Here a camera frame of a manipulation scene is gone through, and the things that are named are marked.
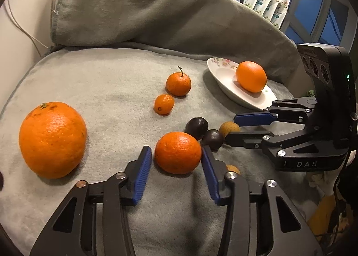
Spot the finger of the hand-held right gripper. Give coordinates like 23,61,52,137
233,97,318,127
225,130,311,159

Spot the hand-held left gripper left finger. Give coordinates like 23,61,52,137
29,146,153,256

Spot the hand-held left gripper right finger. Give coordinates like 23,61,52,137
201,146,325,256

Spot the dark purple passion fruit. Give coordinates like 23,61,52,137
201,129,224,151
185,117,209,141

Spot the medium round tangerine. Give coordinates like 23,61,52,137
155,131,202,175

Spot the smooth oval orange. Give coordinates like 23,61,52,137
235,61,267,93

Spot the white floral plate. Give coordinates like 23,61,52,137
207,57,278,111

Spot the small kumquat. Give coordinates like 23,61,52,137
153,94,175,115

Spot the mandarin with stem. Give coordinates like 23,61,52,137
166,66,192,97

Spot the large speckled orange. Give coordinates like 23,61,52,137
19,102,88,180

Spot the white rounded object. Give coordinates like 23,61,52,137
304,171,334,196

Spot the yellow object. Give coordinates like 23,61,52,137
307,194,337,235

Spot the grey fleece blanket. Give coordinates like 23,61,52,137
0,0,325,256

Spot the white cable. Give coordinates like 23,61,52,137
5,0,52,51

